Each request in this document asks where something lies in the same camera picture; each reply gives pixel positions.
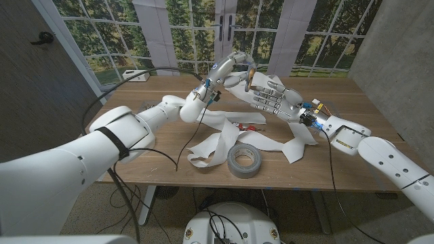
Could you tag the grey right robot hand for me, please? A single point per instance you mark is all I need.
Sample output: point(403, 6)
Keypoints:
point(288, 105)

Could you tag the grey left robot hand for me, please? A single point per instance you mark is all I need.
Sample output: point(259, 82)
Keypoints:
point(218, 72)

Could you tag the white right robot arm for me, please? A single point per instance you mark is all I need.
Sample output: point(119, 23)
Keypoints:
point(390, 159)

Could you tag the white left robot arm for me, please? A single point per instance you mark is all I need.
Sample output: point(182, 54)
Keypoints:
point(84, 162)

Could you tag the long white receipt paper strip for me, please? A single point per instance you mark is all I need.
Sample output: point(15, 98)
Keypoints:
point(223, 135)

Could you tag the printed window forest backdrop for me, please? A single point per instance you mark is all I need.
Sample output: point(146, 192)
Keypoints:
point(254, 34)

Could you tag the white power box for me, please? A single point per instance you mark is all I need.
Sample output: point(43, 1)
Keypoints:
point(132, 77)

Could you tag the grey table leg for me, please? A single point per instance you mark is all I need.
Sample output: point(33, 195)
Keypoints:
point(322, 213)

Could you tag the white robot torso base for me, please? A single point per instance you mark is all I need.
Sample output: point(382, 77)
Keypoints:
point(254, 223)

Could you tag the black round floor object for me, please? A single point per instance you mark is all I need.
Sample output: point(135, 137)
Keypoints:
point(166, 191)

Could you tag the white table leg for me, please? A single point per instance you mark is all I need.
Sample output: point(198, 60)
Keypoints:
point(146, 206)

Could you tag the white robot torso edge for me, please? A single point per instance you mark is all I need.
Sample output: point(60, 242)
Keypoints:
point(68, 240)

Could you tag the grey duct tape roll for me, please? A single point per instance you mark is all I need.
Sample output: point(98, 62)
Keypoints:
point(237, 169)

